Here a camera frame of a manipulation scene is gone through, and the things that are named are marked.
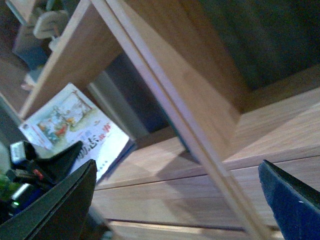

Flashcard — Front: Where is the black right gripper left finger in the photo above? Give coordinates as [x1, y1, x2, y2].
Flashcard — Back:
[0, 159, 97, 240]

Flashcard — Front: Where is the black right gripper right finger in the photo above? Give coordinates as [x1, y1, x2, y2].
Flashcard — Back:
[258, 159, 320, 240]

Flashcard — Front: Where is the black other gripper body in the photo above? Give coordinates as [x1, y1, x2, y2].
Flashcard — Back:
[6, 141, 57, 198]

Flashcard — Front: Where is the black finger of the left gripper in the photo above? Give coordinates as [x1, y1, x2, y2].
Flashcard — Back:
[37, 141, 83, 181]

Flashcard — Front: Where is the illustrated white children's book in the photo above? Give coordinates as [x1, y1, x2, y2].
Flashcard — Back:
[19, 83, 135, 183]

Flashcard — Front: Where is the light wooden bookshelf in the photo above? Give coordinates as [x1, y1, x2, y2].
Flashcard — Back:
[0, 0, 320, 240]

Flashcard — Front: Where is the beige chair in background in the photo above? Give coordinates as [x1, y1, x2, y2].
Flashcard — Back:
[33, 10, 69, 40]

